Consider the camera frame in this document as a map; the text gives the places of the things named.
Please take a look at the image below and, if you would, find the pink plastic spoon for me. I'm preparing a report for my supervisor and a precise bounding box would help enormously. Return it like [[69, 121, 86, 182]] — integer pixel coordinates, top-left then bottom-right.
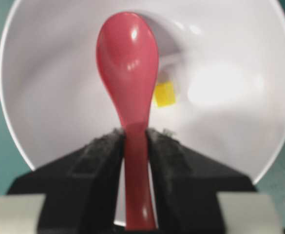
[[96, 12, 159, 231]]

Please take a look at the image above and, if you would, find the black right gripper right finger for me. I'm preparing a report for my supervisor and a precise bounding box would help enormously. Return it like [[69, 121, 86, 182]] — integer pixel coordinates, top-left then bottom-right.
[[146, 128, 256, 234]]

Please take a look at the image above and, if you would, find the yellow hexagonal prism block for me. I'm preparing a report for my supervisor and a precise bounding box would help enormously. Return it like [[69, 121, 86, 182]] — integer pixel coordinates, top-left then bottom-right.
[[153, 81, 176, 107]]

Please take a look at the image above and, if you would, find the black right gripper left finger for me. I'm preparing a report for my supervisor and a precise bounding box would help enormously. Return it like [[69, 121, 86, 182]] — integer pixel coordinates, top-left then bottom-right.
[[7, 129, 125, 234]]

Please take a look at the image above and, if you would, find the white round bowl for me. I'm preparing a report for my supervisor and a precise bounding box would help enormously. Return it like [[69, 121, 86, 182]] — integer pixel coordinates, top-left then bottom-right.
[[0, 0, 285, 182]]

